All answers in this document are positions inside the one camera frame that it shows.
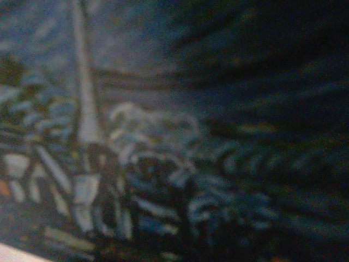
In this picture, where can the starry night print mat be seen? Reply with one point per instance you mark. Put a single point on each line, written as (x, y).
(163, 136)

